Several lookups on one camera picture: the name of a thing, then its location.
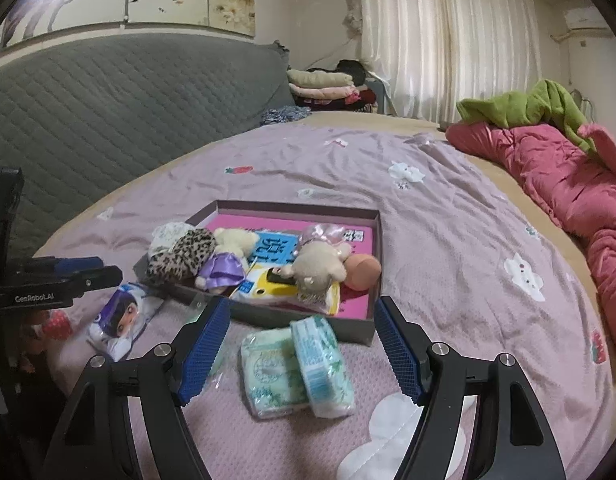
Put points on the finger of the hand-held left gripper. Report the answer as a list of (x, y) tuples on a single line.
[(80, 262), (95, 277)]

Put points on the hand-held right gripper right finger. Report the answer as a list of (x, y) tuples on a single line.
[(398, 350)]

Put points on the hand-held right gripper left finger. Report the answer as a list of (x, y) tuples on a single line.
[(205, 350)]

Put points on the purple wet wipes packet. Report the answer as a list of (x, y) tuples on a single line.
[(120, 320)]

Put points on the pale green tissue packet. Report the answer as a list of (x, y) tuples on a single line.
[(270, 375)]

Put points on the blue-green tissue packet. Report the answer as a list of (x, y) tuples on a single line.
[(320, 365)]

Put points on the teddy bear with purple bow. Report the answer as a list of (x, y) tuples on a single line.
[(223, 267)]

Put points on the yellow wet wipes packet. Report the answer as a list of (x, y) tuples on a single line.
[(268, 292)]

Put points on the peach round puff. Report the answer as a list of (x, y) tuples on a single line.
[(363, 271)]

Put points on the leopard print scrunchie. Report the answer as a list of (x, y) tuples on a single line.
[(180, 257)]

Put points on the grey shallow box pink inside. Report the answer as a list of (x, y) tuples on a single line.
[(308, 324)]

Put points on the teddy bear with pink bow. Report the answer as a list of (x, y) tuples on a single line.
[(315, 265)]

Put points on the white floral scrunchie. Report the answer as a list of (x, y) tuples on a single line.
[(165, 234)]

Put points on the grey quilted headboard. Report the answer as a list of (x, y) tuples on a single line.
[(113, 120)]

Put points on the pink quilt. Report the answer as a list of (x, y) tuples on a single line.
[(578, 190)]

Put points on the blue patterned cloth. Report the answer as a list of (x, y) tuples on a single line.
[(283, 115)]

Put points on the stack of folded clothes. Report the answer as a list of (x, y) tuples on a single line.
[(320, 85)]

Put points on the green blanket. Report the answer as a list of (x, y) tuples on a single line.
[(533, 107)]

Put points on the white curtain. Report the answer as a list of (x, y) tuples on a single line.
[(438, 35)]

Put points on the white air conditioner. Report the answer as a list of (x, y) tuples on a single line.
[(588, 20)]

